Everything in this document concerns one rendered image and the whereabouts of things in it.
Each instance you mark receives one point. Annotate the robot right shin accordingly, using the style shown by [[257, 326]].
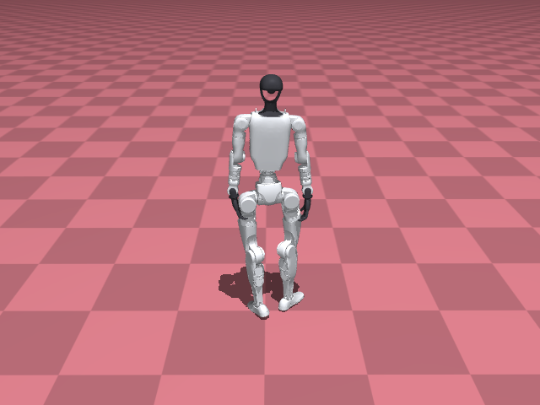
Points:
[[287, 268]]

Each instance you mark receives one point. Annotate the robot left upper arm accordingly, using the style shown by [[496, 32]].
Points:
[[241, 123]]

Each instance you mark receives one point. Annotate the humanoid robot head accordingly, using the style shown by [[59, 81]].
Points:
[[271, 83]]

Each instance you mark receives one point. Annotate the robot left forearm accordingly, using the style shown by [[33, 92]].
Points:
[[234, 174]]

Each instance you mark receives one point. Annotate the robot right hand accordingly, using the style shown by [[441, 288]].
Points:
[[307, 204]]

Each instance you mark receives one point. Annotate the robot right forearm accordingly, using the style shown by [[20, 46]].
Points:
[[305, 174]]

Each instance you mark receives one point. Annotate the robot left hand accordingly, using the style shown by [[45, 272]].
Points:
[[233, 196]]

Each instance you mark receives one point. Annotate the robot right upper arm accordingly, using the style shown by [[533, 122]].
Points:
[[300, 138]]

